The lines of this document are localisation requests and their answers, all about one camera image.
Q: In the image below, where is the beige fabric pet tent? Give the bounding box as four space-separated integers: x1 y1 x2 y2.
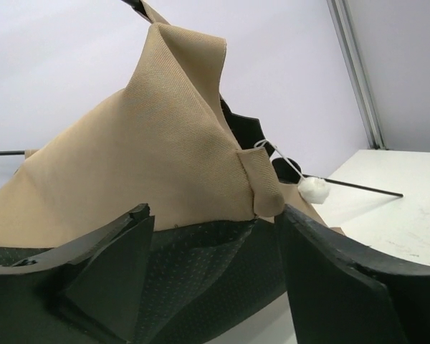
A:
0 0 345 344

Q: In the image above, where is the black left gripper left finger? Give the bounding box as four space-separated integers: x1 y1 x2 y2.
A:
0 204 154 343

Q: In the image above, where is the aluminium frame post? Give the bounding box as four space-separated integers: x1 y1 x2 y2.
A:
327 0 388 150

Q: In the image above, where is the white pompom cat toy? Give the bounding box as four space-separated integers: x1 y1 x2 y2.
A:
254 139 330 204

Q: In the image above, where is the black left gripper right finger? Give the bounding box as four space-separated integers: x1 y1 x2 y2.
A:
279 206 430 344

